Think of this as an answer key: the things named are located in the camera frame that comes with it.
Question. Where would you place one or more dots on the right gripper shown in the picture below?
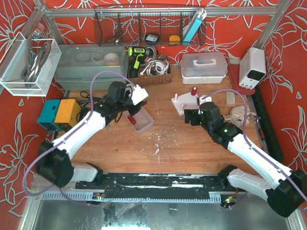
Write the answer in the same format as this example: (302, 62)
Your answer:
(192, 117)

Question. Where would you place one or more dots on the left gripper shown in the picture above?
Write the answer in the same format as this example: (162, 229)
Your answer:
(134, 108)

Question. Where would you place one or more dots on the white peg board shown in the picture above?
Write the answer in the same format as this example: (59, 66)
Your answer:
(184, 101)

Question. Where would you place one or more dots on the red large spring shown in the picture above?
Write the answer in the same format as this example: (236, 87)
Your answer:
(194, 91)

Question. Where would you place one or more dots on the beige work glove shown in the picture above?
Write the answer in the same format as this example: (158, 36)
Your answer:
(237, 113)

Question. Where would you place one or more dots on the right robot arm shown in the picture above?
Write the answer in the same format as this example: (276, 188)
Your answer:
(283, 188)

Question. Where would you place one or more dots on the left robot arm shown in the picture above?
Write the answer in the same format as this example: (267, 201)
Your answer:
(54, 162)

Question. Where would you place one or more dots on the red spring in bin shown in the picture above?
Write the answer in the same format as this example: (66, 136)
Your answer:
(132, 120)

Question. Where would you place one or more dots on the translucent spring bin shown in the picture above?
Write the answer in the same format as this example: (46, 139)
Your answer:
(143, 119)

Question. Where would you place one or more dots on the woven wicker basket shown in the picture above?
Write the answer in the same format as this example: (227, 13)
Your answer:
(152, 80)

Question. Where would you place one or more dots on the small white eraser block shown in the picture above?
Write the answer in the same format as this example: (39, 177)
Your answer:
(230, 99)

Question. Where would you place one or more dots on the white plastic toolbox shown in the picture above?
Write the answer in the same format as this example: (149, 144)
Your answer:
(203, 68)

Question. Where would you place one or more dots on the yellow box device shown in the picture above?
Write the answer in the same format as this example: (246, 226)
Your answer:
(66, 117)

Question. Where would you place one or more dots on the grey storage box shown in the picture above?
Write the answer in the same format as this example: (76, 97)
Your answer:
(78, 65)

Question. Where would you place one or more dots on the black tape measure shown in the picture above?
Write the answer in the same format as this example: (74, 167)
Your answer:
(152, 39)

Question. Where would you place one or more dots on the white power supply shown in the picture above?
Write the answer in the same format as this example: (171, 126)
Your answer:
(252, 68)

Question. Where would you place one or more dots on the yellow tape measure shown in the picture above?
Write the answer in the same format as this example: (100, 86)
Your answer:
(174, 40)

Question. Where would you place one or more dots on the teal box device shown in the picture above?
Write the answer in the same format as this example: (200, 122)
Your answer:
(48, 115)

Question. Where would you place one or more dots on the blue hex key holder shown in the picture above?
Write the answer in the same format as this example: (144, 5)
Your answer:
(190, 30)

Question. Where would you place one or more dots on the clear acrylic bin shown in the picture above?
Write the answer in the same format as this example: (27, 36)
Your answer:
(28, 67)

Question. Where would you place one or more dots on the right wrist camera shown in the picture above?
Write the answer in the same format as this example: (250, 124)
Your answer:
(203, 99)

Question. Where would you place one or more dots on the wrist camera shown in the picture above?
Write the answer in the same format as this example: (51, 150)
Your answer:
(137, 94)
(203, 99)

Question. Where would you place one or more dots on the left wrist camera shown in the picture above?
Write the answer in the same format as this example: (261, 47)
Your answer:
(137, 94)

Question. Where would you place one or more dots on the green black cordless drill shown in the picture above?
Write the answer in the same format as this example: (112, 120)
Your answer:
(139, 54)

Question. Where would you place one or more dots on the black wire basket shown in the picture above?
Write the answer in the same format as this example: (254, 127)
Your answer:
(129, 25)

